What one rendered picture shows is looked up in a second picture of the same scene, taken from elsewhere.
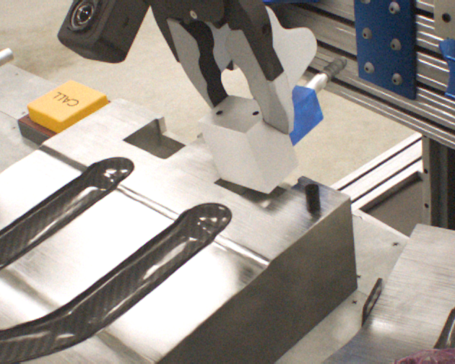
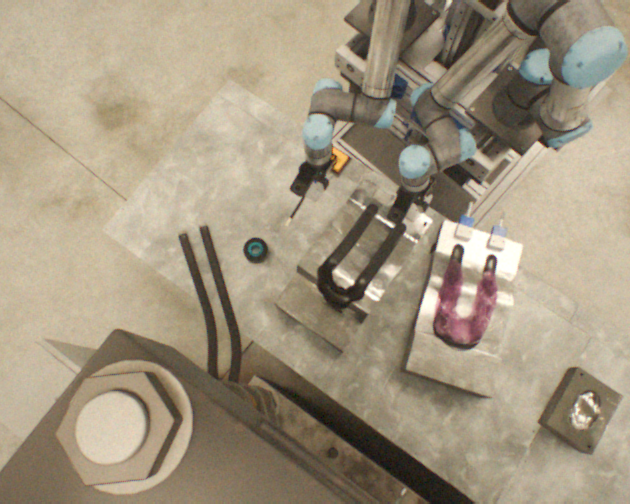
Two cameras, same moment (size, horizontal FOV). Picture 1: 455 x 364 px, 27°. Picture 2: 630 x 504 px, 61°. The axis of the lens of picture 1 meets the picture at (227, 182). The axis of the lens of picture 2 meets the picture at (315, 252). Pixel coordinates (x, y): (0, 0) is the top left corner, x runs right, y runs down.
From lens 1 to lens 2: 1.28 m
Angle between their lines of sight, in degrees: 40
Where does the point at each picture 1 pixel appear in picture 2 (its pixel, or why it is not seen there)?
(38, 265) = (364, 241)
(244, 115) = (413, 210)
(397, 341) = (443, 257)
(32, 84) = not seen: hidden behind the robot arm
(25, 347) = (372, 267)
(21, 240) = (355, 231)
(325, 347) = (421, 247)
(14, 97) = not seen: hidden behind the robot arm
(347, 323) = (425, 239)
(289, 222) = (420, 229)
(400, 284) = (442, 240)
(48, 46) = not seen: outside the picture
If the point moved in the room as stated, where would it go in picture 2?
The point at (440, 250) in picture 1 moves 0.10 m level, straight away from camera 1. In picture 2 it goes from (449, 229) to (448, 200)
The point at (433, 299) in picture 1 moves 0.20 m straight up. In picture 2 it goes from (449, 244) to (466, 225)
